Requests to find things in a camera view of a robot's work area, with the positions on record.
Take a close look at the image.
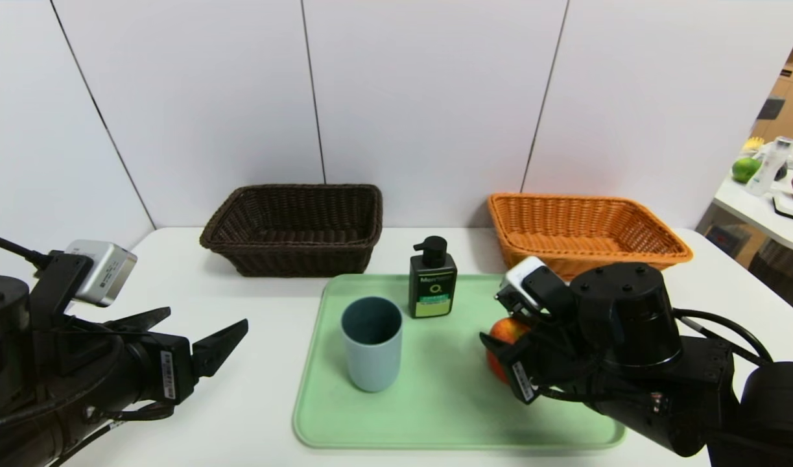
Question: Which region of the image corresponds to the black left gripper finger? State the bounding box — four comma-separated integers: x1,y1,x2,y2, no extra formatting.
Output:
191,318,249,379
102,306,172,334

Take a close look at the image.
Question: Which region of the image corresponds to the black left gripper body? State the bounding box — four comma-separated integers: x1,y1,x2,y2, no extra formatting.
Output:
109,331,196,414

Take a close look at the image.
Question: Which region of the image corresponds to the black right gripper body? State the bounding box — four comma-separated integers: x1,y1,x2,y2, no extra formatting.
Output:
499,322,580,405

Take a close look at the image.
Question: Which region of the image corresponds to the red apple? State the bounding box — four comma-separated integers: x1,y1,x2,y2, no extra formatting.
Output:
488,317,532,383

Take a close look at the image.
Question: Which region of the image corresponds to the blue plastic cup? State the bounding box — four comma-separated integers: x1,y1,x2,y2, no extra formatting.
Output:
341,296,403,393

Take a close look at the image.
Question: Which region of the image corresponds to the orange wicker basket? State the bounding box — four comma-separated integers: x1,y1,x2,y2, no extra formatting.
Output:
487,193,694,283

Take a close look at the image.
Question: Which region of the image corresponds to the dark brown wicker basket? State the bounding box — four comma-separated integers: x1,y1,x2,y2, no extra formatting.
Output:
199,184,384,278

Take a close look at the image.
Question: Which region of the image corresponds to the light green plastic tray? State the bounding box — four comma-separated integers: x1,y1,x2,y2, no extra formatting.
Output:
292,273,627,450

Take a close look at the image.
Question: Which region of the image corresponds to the black pump bottle green label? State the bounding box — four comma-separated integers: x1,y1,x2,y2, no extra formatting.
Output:
407,235,458,319

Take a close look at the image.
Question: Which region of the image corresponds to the white side table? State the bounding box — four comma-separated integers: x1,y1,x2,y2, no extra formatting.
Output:
713,144,793,255

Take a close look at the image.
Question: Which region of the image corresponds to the green lime fruit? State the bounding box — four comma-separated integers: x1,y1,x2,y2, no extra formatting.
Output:
731,156,761,184

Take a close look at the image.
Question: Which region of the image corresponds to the clear plastic bottle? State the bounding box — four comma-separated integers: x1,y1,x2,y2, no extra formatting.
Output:
745,136,793,197

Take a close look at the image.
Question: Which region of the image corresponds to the wooden shelf unit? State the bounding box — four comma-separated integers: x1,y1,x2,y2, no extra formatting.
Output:
750,13,793,145

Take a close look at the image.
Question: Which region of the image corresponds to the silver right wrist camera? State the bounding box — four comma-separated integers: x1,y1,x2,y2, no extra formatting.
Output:
495,256,575,318

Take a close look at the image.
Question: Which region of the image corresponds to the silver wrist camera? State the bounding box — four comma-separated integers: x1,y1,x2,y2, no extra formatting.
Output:
64,240,138,307
495,256,575,318

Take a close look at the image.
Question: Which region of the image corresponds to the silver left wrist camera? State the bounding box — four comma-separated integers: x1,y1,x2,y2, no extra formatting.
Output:
64,240,138,307

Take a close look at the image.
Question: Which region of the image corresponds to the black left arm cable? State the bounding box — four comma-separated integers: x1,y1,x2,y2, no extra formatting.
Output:
0,232,50,270

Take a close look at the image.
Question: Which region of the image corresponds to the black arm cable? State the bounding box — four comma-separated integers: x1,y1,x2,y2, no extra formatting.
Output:
0,232,50,270
672,308,773,364

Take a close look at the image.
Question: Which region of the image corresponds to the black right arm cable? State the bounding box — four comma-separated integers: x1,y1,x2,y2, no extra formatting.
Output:
672,308,773,364

